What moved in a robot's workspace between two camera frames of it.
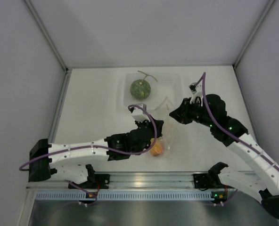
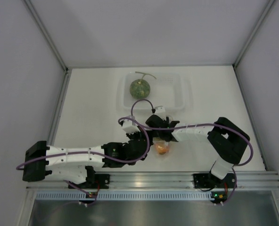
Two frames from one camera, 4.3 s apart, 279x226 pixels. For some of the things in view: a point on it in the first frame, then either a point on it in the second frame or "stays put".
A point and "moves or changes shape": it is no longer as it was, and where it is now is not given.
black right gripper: (181, 113) to (156, 134)
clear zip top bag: (166, 111) moves or changes shape
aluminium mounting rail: (154, 180) stays put
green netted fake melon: (141, 89) stays put
